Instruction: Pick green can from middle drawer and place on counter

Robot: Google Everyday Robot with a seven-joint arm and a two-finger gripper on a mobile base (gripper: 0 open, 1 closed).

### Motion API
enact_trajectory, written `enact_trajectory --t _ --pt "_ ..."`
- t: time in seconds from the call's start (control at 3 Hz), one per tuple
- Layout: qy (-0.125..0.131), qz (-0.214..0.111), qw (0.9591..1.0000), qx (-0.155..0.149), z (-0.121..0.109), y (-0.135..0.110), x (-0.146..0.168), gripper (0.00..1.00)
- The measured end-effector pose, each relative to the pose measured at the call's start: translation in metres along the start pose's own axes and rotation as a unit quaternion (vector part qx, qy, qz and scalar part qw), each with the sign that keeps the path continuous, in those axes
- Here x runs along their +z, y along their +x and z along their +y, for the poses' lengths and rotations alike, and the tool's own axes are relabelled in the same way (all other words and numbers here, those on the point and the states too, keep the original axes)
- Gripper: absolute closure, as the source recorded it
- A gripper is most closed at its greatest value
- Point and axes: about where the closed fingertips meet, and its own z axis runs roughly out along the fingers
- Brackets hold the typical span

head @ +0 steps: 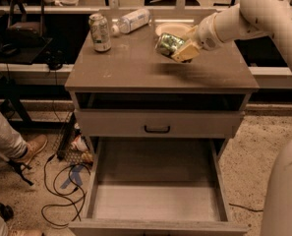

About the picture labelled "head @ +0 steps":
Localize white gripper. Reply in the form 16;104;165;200
171;13;223;62

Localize green crushed can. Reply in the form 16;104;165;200
155;32;185;57

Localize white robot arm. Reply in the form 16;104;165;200
172;0;292;236

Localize grey drawer cabinet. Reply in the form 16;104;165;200
64;7;261;236

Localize white upright soda can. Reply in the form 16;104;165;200
88;13;111;52

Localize closed grey drawer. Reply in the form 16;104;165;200
75;109;244;139

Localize open grey drawer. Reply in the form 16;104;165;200
70;138;247;236

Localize white bowl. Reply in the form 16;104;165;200
155;23;191;37

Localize clear plastic water bottle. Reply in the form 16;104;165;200
111;9;150;36

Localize black headphones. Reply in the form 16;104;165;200
45;50;65;71

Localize black bag on shelf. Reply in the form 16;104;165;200
5;0;46;48

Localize tan shoe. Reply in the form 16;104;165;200
15;135;48;165

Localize person leg in light trousers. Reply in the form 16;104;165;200
0;112;28;159

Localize black tripod leg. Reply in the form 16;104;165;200
0;152;33;186

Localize black drawer handle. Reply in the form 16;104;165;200
144;125;171;134

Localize black wire basket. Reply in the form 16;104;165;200
53;112;85;164

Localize black cable at right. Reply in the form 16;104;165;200
229;203;264;212

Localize black cable on floor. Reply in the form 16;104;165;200
40;153;91;228

